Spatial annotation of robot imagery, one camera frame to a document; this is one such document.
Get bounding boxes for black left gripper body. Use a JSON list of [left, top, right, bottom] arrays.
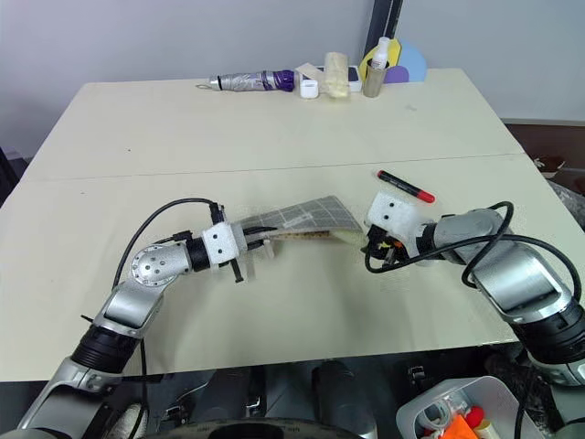
[[229, 222, 255, 284]]

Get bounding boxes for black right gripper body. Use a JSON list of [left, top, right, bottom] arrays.
[[365, 222, 413, 267]]

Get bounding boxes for grey grid pouch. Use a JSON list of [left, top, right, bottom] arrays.
[[235, 195, 367, 244]]

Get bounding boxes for black marker with red cap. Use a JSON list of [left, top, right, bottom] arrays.
[[377, 169, 437, 204]]

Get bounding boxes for folded silver purple umbrella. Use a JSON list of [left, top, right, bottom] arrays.
[[197, 69, 296, 95]]

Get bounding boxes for steel cup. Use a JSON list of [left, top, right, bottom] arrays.
[[362, 59, 390, 99]]

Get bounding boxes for flat white box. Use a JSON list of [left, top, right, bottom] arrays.
[[293, 62, 366, 93]]

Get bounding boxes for rolled cream towel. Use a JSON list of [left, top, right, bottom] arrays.
[[323, 51, 353, 103]]

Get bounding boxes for black round base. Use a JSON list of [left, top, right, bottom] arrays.
[[180, 414, 380, 439]]

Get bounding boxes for yellow blue purple round boards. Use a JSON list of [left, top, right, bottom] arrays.
[[357, 38, 429, 86]]

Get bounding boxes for white spray bottle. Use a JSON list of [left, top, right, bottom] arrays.
[[370, 37, 390, 71]]

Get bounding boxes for grey speckled object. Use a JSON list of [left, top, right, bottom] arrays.
[[547, 179, 585, 221]]

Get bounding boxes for white plastic bin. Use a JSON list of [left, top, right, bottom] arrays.
[[395, 375, 546, 439]]

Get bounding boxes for orange cloth piece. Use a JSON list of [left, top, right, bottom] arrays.
[[445, 411, 476, 439]]

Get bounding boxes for black vertical pole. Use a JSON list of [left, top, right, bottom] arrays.
[[364, 0, 399, 55]]

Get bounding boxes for black object at room edge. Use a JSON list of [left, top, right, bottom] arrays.
[[0, 145, 31, 208]]

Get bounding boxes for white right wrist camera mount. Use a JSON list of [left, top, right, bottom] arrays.
[[363, 191, 433, 255]]

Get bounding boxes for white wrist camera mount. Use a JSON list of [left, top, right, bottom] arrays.
[[201, 221, 250, 268], [363, 191, 433, 255]]

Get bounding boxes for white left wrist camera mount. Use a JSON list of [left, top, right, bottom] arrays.
[[201, 221, 250, 268]]

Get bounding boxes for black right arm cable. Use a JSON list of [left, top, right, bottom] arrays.
[[363, 200, 578, 294]]

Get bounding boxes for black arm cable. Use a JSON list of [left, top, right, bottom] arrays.
[[112, 198, 226, 290], [363, 200, 578, 294]]

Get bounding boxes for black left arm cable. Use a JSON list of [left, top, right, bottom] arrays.
[[112, 198, 226, 290]]

